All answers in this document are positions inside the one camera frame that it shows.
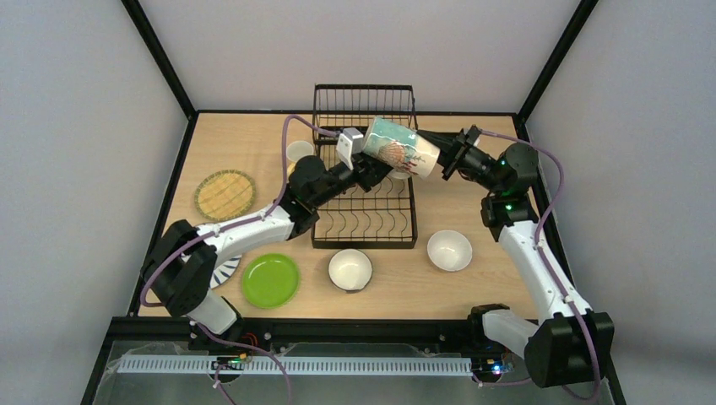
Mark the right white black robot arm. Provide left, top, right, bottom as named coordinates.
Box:
left=418, top=126, right=614, bottom=399

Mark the plain white bowl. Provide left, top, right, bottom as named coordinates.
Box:
left=426, top=229, right=473, bottom=272

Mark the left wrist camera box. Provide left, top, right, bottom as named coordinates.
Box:
left=336, top=127, right=364, bottom=170

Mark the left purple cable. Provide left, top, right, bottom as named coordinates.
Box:
left=139, top=114, right=296, bottom=405

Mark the woven bamboo plate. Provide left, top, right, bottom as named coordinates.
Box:
left=193, top=170, right=257, bottom=222

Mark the blue striped white plate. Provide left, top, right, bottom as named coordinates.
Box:
left=209, top=255, right=242, bottom=289

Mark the yellow ceramic mug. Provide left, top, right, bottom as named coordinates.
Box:
left=285, top=140, right=315, bottom=176

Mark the green plastic plate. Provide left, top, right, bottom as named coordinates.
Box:
left=241, top=253, right=301, bottom=310

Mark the black rimmed white bowl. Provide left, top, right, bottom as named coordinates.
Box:
left=328, top=249, right=373, bottom=293

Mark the white slotted cable duct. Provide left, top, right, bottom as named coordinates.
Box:
left=117, top=354, right=472, bottom=376

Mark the black wire dish rack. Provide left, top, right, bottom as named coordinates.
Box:
left=311, top=84, right=418, bottom=250

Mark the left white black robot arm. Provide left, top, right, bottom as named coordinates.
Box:
left=140, top=153, right=392, bottom=335

